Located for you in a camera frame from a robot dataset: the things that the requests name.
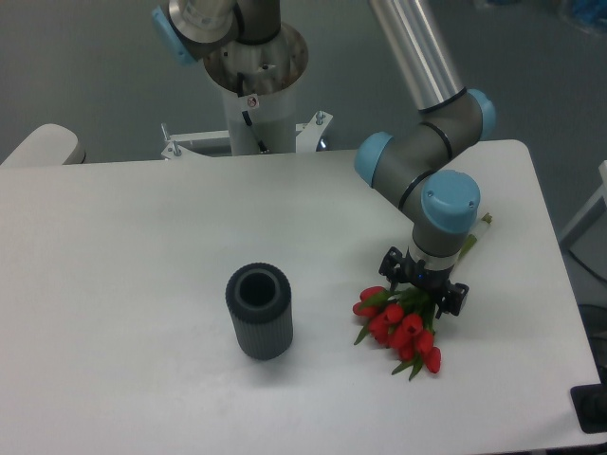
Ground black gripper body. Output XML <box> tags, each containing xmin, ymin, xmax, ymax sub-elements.
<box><xmin>400</xmin><ymin>253</ymin><xmax>456</xmax><ymax>293</ymax></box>

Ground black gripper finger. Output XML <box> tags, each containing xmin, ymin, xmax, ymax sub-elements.
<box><xmin>378</xmin><ymin>246</ymin><xmax>407</xmax><ymax>291</ymax></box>
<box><xmin>435</xmin><ymin>281</ymin><xmax>469</xmax><ymax>319</ymax></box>

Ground red tulip bouquet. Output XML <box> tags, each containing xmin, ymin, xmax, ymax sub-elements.
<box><xmin>352</xmin><ymin>213</ymin><xmax>494</xmax><ymax>382</ymax></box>

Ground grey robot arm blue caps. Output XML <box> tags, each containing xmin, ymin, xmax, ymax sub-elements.
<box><xmin>152</xmin><ymin>1</ymin><xmax>495</xmax><ymax>315</ymax></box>

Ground dark grey ribbed vase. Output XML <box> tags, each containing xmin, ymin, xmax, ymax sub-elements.
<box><xmin>225</xmin><ymin>263</ymin><xmax>293</xmax><ymax>360</ymax></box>

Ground black device at table edge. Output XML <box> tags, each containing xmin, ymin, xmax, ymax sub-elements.
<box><xmin>570</xmin><ymin>384</ymin><xmax>606</xmax><ymax>434</ymax></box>

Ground white pedestal base frame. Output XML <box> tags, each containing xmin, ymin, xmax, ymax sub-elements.
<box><xmin>160</xmin><ymin>110</ymin><xmax>334</xmax><ymax>160</ymax></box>

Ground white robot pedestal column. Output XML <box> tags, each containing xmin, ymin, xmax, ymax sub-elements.
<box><xmin>220</xmin><ymin>86</ymin><xmax>296</xmax><ymax>155</ymax></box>

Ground black cable on pedestal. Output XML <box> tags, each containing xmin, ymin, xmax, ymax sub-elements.
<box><xmin>235</xmin><ymin>71</ymin><xmax>270</xmax><ymax>155</ymax></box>

